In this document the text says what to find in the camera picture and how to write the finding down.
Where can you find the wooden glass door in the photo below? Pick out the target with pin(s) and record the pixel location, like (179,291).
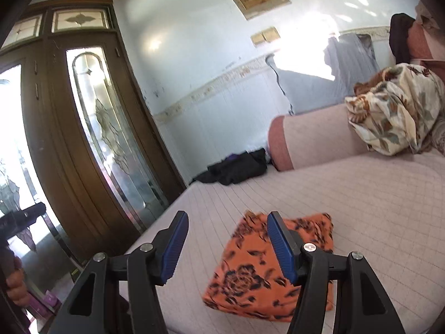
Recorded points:
(52,128)

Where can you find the beige wall switch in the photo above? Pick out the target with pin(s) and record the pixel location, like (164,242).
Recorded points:
(259,39)
(272,33)

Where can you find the cream floral blanket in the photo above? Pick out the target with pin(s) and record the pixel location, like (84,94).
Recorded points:
(389,111)

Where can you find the orange floral shirt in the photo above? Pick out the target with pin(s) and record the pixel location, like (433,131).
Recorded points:
(243,278)

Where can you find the black garment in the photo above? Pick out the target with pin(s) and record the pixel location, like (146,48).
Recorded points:
(399,38)

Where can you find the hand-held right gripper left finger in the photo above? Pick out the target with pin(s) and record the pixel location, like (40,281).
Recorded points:
(175,247)

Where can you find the brown fuzzy cloth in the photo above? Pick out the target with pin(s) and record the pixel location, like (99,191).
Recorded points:
(368,85)

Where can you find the striped sofa cushion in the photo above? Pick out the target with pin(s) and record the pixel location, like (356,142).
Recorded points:
(438,135)

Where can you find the purple box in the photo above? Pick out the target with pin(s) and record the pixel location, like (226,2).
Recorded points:
(45,301)

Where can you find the pink bolster cushion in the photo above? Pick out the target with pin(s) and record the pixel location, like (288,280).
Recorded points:
(320,135)

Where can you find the black clothes pile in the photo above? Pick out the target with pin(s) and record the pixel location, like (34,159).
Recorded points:
(236,170)

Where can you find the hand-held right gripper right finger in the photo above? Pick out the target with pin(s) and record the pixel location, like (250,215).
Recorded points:
(281,247)

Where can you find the beige towel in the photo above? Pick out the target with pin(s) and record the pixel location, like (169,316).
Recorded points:
(426,17)

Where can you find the grey pillow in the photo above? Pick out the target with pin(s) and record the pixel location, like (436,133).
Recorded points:
(306,90)
(354,59)

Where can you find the person's left hand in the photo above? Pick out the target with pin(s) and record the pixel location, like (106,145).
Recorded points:
(17,285)

